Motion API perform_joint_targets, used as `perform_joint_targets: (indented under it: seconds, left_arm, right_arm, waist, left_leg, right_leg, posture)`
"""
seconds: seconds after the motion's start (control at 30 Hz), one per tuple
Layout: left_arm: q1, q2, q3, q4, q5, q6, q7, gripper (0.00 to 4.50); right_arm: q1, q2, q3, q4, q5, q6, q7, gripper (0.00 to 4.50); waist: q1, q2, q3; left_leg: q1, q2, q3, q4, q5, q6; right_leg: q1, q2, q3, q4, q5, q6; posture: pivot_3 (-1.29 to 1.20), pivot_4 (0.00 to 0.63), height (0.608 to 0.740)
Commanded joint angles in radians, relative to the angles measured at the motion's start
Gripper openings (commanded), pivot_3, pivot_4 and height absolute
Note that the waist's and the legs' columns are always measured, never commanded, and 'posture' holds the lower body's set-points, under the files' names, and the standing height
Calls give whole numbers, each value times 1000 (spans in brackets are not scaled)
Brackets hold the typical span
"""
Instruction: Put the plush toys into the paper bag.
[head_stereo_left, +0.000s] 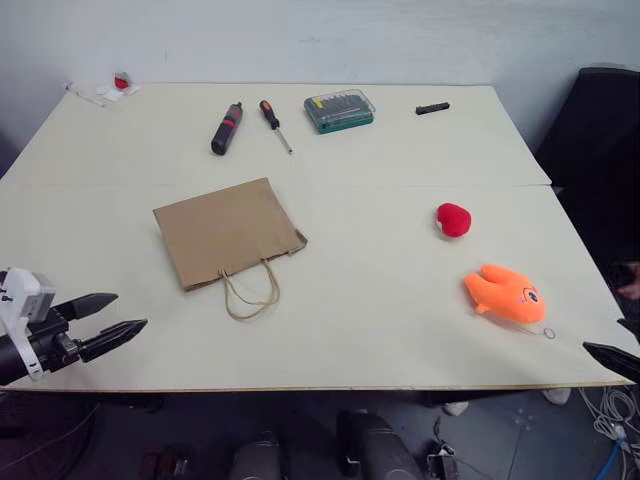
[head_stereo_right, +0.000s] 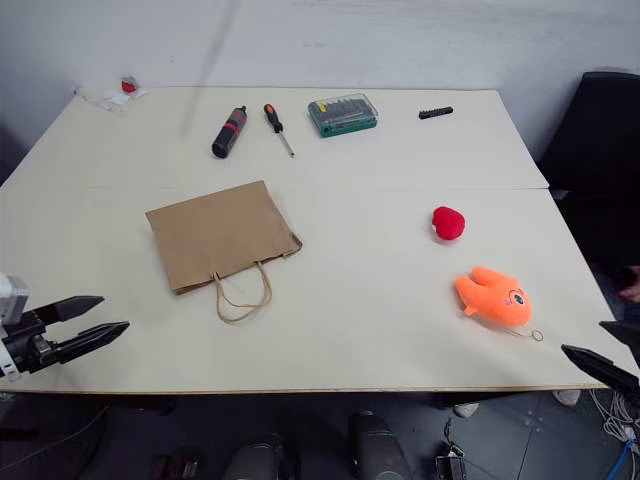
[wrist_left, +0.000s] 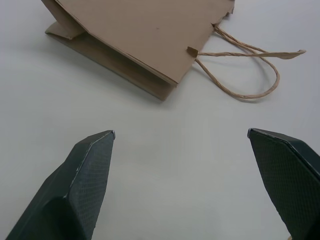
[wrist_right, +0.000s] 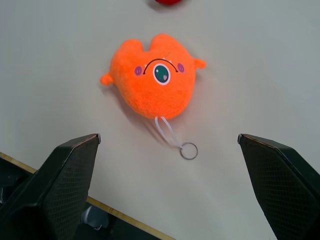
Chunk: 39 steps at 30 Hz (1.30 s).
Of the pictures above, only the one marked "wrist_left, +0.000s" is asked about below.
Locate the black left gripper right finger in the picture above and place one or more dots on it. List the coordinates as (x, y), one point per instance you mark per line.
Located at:
(292, 175)

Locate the brown paper bag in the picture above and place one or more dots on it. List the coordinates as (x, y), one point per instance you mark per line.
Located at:
(140, 37)

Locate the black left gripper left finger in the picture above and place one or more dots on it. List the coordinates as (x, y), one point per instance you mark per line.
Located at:
(75, 190)

